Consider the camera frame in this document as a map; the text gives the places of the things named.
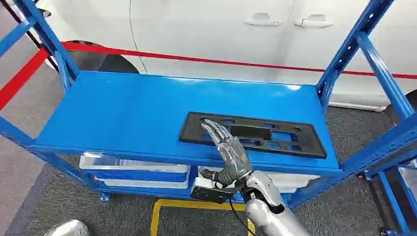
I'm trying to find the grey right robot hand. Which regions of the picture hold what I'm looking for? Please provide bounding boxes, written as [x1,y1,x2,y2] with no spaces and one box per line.
[199,118,254,188]

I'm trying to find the black plastic mounting plate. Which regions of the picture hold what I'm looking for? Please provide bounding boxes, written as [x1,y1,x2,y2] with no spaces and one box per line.
[179,112,328,160]

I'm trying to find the clear plastic storage bin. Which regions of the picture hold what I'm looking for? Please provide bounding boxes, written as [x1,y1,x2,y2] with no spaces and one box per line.
[79,152,191,174]
[197,166,322,195]
[94,177,190,190]

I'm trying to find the blue metal shelf rack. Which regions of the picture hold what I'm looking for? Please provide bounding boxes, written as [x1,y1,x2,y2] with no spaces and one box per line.
[0,0,417,236]

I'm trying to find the white car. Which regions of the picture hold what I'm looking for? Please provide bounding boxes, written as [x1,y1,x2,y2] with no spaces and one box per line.
[34,0,417,113]

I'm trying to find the black car wheel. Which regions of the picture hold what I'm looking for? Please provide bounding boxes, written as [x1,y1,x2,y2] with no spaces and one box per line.
[63,40,141,74]
[384,89,417,124]

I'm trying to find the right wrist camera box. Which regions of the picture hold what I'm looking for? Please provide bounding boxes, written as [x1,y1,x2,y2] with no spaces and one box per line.
[190,177,236,205]

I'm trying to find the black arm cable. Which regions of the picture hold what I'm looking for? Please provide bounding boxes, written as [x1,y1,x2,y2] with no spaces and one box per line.
[228,197,257,236]

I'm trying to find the white car door handle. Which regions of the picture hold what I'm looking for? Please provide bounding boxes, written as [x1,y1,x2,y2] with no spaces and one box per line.
[294,14,334,29]
[243,12,282,28]

